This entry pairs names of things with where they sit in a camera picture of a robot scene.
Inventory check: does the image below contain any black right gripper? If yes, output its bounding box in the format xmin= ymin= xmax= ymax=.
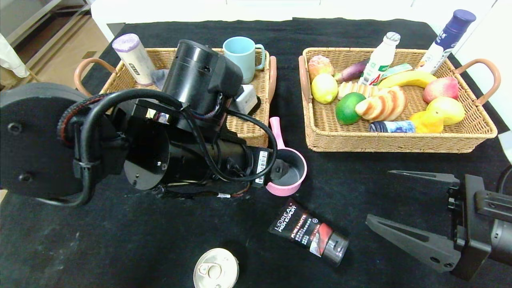
xmin=365 ymin=170 xmax=512 ymax=281

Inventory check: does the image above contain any toy croissant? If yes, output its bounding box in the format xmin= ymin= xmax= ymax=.
xmin=355 ymin=86 xmax=408 ymax=122

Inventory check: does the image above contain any black cosmetic tube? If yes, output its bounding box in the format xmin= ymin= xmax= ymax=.
xmin=268 ymin=198 xmax=350 ymax=267

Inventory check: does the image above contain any green lime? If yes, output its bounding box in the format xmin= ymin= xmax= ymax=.
xmin=335 ymin=92 xmax=366 ymax=126

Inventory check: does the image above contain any pink saucepan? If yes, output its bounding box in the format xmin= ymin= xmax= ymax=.
xmin=264 ymin=117 xmax=308 ymax=197

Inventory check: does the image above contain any round tin can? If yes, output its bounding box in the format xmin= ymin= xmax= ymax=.
xmin=193 ymin=248 xmax=240 ymax=288

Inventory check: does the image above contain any yellow mango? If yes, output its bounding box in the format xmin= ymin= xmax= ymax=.
xmin=426 ymin=97 xmax=466 ymax=126

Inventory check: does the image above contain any red apple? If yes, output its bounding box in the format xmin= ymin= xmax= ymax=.
xmin=423 ymin=76 xmax=460 ymax=104

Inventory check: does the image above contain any yellow banana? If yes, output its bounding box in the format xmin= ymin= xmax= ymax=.
xmin=378 ymin=70 xmax=437 ymax=89

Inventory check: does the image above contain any sliced bread loaf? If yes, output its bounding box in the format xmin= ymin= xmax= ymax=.
xmin=337 ymin=81 xmax=380 ymax=100

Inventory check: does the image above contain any white milk drink bottle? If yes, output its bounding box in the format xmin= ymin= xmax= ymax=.
xmin=358 ymin=32 xmax=400 ymax=86

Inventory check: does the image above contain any purple eggplant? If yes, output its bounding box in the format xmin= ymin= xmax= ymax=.
xmin=335 ymin=59 xmax=370 ymax=84

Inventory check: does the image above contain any yellow lemon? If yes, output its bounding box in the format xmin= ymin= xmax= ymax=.
xmin=311 ymin=73 xmax=338 ymax=104

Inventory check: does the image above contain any white bottle with blue cap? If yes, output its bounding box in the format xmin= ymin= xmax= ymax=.
xmin=418 ymin=10 xmax=476 ymax=74

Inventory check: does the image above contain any orange pink peach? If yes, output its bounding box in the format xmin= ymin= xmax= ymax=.
xmin=307 ymin=55 xmax=334 ymax=80

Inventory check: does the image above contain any light blue mug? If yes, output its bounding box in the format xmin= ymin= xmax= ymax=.
xmin=222 ymin=37 xmax=266 ymax=84

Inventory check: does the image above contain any black table cloth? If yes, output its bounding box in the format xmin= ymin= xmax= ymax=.
xmin=0 ymin=18 xmax=512 ymax=288

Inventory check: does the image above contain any grey cloth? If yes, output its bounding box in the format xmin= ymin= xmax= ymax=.
xmin=152 ymin=69 xmax=170 ymax=92

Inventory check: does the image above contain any white tumbler with purple lid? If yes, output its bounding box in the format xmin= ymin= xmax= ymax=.
xmin=112 ymin=34 xmax=156 ymax=87

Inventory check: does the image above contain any white hanging cloth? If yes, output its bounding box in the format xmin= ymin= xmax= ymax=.
xmin=0 ymin=34 xmax=30 ymax=78

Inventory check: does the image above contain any wicker basket with handles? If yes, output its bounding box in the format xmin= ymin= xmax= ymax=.
xmin=298 ymin=48 xmax=501 ymax=154
xmin=74 ymin=48 xmax=277 ymax=148

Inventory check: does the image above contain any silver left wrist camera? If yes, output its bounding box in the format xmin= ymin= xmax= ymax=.
xmin=233 ymin=84 xmax=258 ymax=115

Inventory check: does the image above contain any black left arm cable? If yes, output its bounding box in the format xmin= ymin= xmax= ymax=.
xmin=34 ymin=89 xmax=278 ymax=206

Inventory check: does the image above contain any grey shelf frame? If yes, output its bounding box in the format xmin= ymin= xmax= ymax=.
xmin=0 ymin=0 xmax=93 ymax=50

